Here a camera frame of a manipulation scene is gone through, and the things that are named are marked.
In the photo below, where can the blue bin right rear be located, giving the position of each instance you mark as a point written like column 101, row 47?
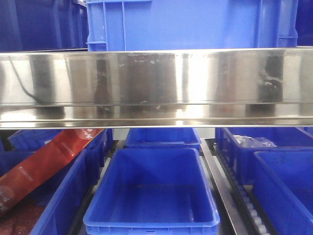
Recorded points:
column 238, row 144

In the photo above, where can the blue bin centre front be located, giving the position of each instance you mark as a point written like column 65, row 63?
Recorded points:
column 153, row 192

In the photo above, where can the white roller track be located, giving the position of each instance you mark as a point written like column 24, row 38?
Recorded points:
column 252, row 217

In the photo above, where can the blue bin right front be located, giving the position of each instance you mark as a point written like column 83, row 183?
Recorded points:
column 283, row 186

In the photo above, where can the blue bin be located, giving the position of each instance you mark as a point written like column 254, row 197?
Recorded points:
column 283, row 186
column 168, row 137
column 51, row 208
column 238, row 144
column 153, row 192

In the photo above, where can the steel shelf divider rail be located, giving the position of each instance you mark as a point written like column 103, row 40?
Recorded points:
column 231, row 222

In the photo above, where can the clear plastic bag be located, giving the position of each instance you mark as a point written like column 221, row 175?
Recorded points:
column 247, row 141

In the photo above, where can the blue bin left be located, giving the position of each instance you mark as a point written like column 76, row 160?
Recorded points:
column 51, row 208

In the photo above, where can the stainless steel shelf beam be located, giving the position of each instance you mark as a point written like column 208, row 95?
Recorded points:
column 123, row 89

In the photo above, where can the large blue crate upper shelf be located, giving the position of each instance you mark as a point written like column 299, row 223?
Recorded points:
column 132, row 25

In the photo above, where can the red packaging bag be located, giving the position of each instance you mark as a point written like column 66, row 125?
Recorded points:
column 39, row 167

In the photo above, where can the blue bin centre rear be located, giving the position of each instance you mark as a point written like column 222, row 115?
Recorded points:
column 168, row 137

